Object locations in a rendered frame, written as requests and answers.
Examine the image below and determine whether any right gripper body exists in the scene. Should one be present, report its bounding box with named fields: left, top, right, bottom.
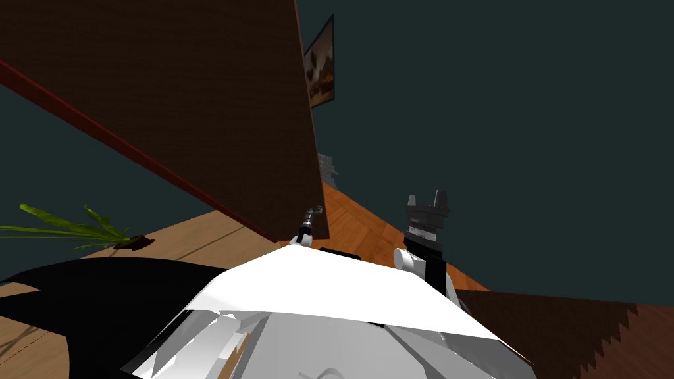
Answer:
left=403, top=204, right=452, bottom=245

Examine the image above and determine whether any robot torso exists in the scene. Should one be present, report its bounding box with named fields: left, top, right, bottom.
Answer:
left=126, top=243, right=539, bottom=379

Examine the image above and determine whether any framed landscape picture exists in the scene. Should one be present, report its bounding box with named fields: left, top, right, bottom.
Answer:
left=303, top=14, right=337, bottom=109

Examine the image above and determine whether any brown wooden door leaf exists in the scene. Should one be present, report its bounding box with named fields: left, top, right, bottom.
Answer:
left=0, top=0, right=331, bottom=245

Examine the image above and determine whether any green potted plant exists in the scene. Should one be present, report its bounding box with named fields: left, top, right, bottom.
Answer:
left=0, top=203, right=157, bottom=253

